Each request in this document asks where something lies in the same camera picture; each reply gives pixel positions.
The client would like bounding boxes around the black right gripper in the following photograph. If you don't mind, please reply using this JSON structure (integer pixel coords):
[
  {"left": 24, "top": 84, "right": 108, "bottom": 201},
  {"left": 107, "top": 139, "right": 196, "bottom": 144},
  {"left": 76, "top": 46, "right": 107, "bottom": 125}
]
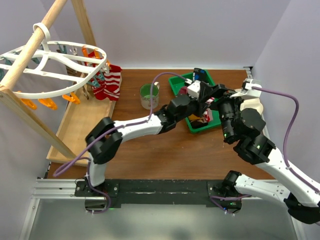
[{"left": 197, "top": 81, "right": 250, "bottom": 141}]

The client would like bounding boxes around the red white striped sock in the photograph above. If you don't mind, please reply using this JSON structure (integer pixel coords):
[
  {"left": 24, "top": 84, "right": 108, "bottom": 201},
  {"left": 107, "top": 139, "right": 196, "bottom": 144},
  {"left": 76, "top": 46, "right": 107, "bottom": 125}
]
[
  {"left": 102, "top": 64, "right": 122, "bottom": 101},
  {"left": 202, "top": 97, "right": 215, "bottom": 123}
]

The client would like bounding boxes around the black blue logo sock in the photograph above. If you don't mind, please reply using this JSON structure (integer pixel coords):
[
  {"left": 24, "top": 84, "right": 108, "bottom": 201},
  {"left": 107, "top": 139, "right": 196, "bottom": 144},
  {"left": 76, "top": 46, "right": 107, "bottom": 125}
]
[{"left": 192, "top": 67, "right": 208, "bottom": 82}]

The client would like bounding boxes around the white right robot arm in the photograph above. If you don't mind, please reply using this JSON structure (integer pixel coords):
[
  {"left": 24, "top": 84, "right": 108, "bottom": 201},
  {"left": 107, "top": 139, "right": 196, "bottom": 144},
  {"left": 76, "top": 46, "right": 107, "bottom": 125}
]
[{"left": 198, "top": 79, "right": 320, "bottom": 225}]

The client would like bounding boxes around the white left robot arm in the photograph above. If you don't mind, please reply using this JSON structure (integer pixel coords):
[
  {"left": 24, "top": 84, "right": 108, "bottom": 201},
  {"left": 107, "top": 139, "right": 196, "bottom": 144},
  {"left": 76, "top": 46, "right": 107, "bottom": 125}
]
[{"left": 85, "top": 94, "right": 214, "bottom": 196}]

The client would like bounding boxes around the white oval sock hanger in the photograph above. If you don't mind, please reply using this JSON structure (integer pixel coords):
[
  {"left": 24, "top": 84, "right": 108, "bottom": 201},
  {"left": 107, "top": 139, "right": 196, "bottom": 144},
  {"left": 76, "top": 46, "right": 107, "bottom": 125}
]
[{"left": 13, "top": 22, "right": 108, "bottom": 100}]

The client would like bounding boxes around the green plastic tray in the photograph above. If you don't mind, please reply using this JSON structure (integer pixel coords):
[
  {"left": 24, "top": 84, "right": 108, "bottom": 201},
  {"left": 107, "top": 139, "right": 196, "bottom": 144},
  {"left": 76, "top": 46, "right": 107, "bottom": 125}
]
[{"left": 168, "top": 68, "right": 221, "bottom": 134}]

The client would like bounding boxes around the cream divided plate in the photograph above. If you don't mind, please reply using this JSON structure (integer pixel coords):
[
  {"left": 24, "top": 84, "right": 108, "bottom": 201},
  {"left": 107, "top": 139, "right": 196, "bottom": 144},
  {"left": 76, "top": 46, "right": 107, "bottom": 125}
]
[{"left": 243, "top": 98, "right": 264, "bottom": 115}]

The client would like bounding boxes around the green ceramic mug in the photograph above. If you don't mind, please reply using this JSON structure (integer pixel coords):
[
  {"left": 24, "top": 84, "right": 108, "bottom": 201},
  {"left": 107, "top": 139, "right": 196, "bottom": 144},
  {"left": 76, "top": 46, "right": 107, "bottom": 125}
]
[{"left": 139, "top": 82, "right": 160, "bottom": 110}]

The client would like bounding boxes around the red cat christmas sock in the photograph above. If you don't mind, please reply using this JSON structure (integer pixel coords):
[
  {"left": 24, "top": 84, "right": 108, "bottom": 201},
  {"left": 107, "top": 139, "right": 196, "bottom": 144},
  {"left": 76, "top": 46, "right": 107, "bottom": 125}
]
[{"left": 85, "top": 50, "right": 107, "bottom": 101}]

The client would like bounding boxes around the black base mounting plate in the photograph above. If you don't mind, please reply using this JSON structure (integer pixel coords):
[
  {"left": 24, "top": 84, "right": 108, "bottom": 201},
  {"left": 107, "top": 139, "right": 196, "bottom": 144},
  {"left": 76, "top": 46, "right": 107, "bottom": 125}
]
[{"left": 74, "top": 179, "right": 245, "bottom": 213}]

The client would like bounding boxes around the wooden drying rack frame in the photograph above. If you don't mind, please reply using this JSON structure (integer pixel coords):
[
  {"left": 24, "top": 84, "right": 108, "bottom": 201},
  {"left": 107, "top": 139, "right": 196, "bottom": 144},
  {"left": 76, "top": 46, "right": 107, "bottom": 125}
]
[{"left": 0, "top": 0, "right": 123, "bottom": 168}]

